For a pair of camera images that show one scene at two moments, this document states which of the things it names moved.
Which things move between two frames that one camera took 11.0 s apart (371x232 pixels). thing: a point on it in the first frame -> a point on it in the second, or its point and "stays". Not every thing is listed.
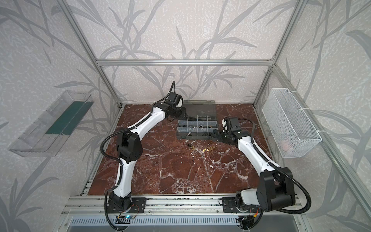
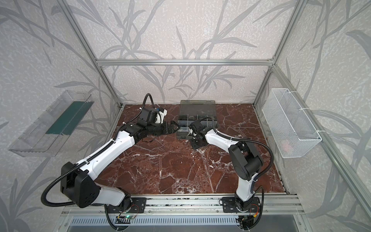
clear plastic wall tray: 47,135 stays
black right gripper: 219,135 -> 195,140
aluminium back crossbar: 185,63 stays
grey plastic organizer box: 200,120 stays
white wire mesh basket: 291,128 stays
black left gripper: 179,111 -> 162,127
